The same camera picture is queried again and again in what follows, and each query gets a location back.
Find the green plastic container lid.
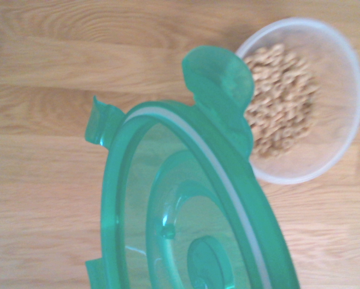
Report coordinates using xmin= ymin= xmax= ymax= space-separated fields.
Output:
xmin=84 ymin=45 xmax=301 ymax=289

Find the clear plastic food bowl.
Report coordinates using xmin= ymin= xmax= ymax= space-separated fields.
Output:
xmin=234 ymin=17 xmax=360 ymax=185

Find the cereal rings pile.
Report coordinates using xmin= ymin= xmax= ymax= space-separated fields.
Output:
xmin=243 ymin=43 xmax=319 ymax=159

